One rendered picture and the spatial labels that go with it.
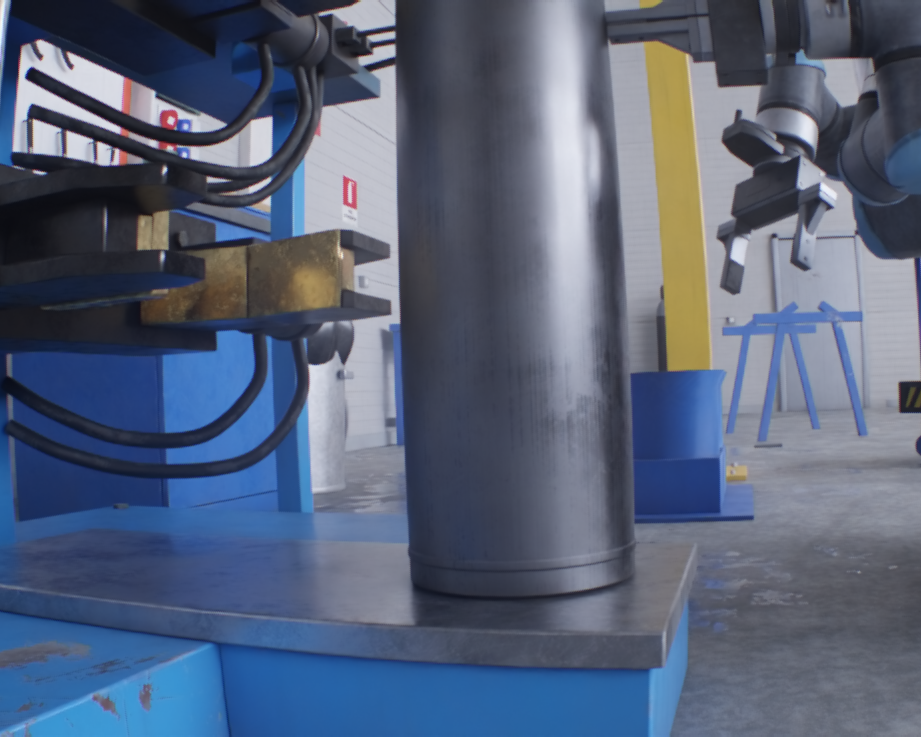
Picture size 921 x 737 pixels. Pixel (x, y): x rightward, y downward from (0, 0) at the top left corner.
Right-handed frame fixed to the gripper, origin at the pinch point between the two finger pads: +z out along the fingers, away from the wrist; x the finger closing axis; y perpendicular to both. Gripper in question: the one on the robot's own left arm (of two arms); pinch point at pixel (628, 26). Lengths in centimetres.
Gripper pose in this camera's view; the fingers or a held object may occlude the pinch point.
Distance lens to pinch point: 93.2
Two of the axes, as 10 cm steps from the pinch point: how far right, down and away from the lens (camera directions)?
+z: -9.6, 0.4, 2.8
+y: -2.8, -0.1, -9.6
